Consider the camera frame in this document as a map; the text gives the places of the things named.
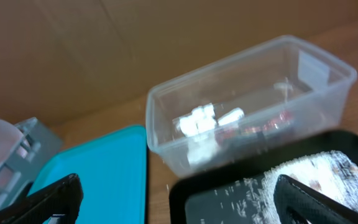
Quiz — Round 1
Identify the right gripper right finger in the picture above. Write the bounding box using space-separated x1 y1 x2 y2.
273 175 358 224

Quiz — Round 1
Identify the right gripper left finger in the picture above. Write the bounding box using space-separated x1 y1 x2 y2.
0 173 83 224

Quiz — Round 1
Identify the clear plastic bin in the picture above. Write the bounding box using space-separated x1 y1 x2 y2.
145 35 357 177

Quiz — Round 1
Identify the red snack wrapper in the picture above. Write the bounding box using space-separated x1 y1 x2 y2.
215 110 296 142

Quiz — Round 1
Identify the pile of white rice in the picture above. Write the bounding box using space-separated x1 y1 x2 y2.
213 151 358 223

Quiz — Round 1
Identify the white napkin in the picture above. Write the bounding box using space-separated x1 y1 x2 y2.
173 103 244 167

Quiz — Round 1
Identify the grey dishwasher rack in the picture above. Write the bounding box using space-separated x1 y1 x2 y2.
0 118 63 210

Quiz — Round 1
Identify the black tray bin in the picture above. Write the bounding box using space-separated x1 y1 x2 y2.
169 130 358 224

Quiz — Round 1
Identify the teal plastic tray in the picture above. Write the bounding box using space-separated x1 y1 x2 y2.
29 126 147 224

